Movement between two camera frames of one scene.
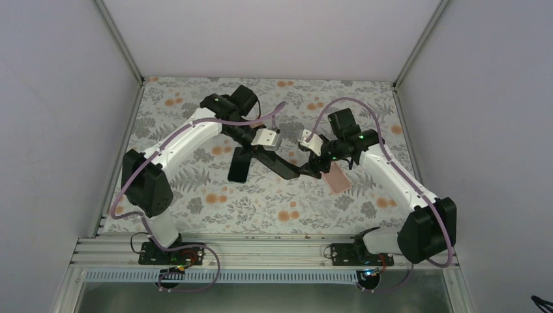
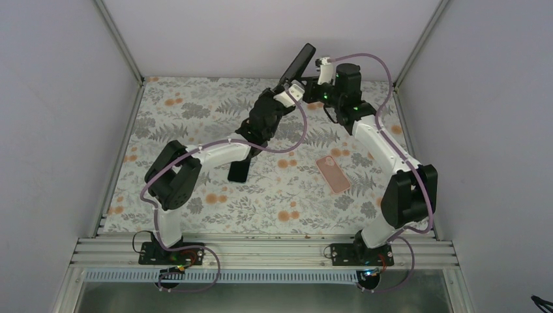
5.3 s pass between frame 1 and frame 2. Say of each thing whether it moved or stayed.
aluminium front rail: stayed
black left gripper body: moved
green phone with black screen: stayed
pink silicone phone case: stayed
